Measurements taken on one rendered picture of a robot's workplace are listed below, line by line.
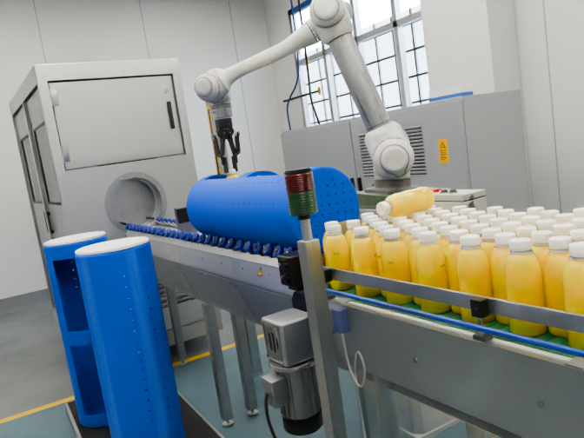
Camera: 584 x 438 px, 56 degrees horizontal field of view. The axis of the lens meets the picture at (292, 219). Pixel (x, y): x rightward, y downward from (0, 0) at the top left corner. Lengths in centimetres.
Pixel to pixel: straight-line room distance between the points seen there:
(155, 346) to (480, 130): 219
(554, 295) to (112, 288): 155
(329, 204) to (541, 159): 299
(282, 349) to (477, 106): 228
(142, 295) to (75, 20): 514
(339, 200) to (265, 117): 574
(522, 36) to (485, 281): 361
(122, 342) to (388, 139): 126
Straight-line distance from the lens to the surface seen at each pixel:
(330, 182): 181
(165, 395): 232
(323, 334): 128
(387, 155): 212
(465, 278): 118
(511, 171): 362
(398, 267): 134
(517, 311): 107
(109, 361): 226
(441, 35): 479
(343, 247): 152
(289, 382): 154
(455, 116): 336
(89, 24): 701
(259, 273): 201
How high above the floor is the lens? 131
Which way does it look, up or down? 7 degrees down
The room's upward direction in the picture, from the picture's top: 8 degrees counter-clockwise
